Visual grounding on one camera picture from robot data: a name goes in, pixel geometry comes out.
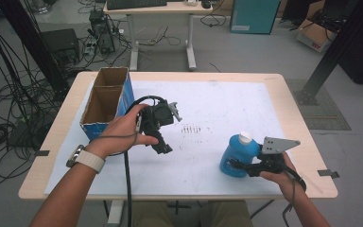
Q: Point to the blue bottle with white cap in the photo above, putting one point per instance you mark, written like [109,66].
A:
[238,151]

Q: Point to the blue cardboard box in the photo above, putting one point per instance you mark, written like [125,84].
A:
[105,101]

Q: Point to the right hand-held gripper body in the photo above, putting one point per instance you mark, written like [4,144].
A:
[274,162]

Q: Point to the black metal stand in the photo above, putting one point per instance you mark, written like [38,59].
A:
[343,41]
[31,41]

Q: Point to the white table mat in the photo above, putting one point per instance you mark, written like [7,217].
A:
[201,101]

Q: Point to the person's right leg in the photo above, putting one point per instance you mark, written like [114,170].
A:
[227,216]

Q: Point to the white table leg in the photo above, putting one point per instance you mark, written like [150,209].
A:
[116,213]

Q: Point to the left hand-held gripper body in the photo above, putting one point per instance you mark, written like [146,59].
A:
[159,115]

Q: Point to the wristwatch with white band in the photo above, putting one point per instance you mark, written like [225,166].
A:
[89,160]

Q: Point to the white-legged wooden desk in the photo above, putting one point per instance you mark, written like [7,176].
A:
[157,9]

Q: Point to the person's right hand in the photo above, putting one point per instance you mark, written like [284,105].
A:
[288,181]

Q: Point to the grey tape piece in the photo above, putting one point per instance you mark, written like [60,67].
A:
[42,153]
[327,173]

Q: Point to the person's leg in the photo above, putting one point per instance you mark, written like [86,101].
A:
[154,216]
[227,216]

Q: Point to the person's left hand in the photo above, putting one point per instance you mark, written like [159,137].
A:
[119,132]

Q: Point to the person's left leg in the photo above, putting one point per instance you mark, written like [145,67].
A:
[154,216]

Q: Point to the brown cardboard box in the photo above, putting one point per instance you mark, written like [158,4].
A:
[315,36]

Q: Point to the black computer mouse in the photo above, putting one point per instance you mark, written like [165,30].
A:
[205,4]

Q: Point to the black equipment box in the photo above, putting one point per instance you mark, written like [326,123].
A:
[60,44]

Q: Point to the black keyboard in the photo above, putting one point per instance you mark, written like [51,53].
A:
[135,3]

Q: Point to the teal cabinet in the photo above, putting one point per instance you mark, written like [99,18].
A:
[253,15]

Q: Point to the black computer tower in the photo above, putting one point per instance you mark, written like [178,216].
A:
[102,31]

